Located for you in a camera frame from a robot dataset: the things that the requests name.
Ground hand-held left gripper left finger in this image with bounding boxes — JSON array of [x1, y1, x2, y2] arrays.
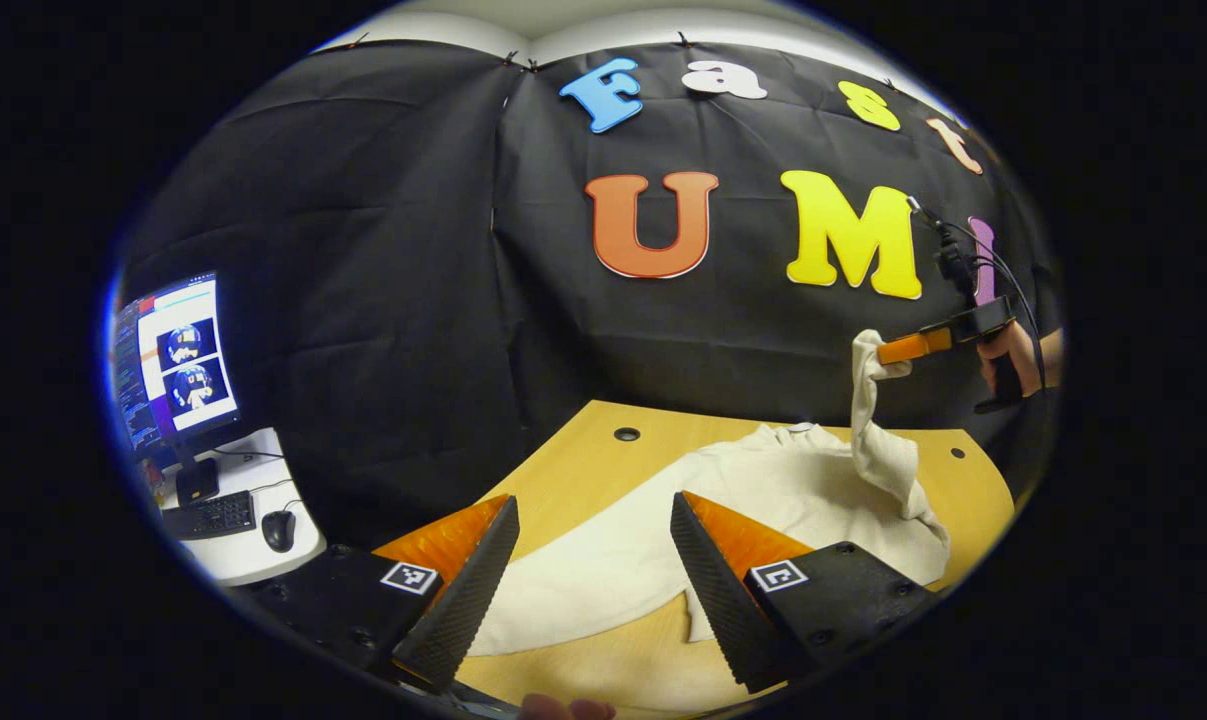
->
[[248, 493, 521, 696]]

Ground black backdrop cloth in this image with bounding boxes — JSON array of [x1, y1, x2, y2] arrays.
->
[[113, 38, 1064, 551]]

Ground cream sweatshirt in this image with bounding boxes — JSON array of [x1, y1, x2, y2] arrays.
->
[[468, 330, 952, 658]]

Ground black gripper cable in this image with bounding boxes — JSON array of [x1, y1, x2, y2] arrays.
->
[[908, 195, 1049, 396]]

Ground white side desk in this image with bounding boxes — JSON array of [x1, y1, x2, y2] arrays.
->
[[153, 428, 326, 586]]

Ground computer monitor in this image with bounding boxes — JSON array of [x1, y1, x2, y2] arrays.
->
[[111, 270, 244, 466]]

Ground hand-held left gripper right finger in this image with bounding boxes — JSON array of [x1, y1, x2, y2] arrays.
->
[[670, 490, 939, 696]]

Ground black keyboard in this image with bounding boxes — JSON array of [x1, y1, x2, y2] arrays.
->
[[160, 490, 257, 541]]

